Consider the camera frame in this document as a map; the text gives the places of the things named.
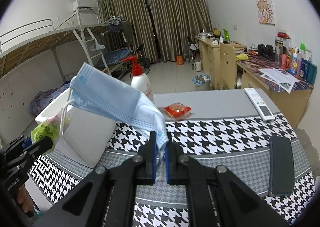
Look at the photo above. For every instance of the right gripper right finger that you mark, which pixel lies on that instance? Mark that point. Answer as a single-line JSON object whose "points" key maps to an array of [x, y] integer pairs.
{"points": [[172, 154]]}

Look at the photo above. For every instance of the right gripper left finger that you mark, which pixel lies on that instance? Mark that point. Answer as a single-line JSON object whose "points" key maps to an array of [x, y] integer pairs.
{"points": [[148, 168]]}

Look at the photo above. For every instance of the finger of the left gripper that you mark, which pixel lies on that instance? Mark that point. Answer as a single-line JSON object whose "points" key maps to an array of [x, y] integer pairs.
{"points": [[36, 149]]}

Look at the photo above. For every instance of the green plastic wrapper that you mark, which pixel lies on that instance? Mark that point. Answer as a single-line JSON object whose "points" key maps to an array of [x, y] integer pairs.
{"points": [[48, 128]]}

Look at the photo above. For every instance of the white foam box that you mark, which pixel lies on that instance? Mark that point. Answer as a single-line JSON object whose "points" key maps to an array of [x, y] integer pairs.
{"points": [[86, 137]]}

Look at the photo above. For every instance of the blue surgical face mask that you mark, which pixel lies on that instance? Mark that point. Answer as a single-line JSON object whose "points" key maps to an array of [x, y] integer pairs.
{"points": [[101, 94]]}

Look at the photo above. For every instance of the operator hand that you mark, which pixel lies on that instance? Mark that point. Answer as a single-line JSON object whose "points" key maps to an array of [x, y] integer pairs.
{"points": [[24, 199]]}

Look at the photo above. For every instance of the blue plaid quilt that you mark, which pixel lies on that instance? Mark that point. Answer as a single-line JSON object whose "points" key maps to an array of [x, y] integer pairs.
{"points": [[42, 99]]}

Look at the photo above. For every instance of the orange snack packet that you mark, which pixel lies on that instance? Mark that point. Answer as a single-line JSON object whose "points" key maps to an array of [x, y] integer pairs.
{"points": [[177, 111]]}

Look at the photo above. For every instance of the white red pump bottle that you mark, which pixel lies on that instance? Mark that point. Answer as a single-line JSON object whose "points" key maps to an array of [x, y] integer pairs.
{"points": [[140, 80]]}

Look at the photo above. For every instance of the houndstooth table cloth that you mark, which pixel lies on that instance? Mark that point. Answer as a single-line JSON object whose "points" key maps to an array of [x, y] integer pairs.
{"points": [[241, 144]]}

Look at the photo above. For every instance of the blue waste basket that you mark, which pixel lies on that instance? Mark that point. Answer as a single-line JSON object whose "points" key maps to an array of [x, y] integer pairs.
{"points": [[202, 82]]}

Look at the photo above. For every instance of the black folding chair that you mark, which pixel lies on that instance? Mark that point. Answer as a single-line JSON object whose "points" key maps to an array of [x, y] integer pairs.
{"points": [[142, 60]]}

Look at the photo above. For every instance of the white remote control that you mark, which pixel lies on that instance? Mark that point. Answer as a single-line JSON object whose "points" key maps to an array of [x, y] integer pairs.
{"points": [[259, 104]]}

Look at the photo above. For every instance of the black smartphone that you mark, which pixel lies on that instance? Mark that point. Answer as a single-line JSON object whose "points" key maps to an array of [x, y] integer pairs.
{"points": [[282, 170]]}

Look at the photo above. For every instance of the wooden desk with drawers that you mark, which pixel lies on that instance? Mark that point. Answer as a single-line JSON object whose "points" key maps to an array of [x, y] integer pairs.
{"points": [[292, 105]]}

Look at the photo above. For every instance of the white air conditioner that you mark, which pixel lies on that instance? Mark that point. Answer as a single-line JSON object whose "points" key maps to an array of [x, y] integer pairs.
{"points": [[77, 5]]}

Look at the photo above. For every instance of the printed paper sheets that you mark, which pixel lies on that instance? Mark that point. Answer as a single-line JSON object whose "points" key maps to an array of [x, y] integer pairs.
{"points": [[280, 77]]}

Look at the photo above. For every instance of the black headphones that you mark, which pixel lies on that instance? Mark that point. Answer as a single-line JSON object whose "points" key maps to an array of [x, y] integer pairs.
{"points": [[266, 51]]}

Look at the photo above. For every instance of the brown window curtains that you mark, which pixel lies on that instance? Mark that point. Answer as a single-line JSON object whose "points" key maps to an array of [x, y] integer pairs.
{"points": [[162, 26]]}

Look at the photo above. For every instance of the anime wall poster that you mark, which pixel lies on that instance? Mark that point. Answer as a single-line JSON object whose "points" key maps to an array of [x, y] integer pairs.
{"points": [[265, 12]]}

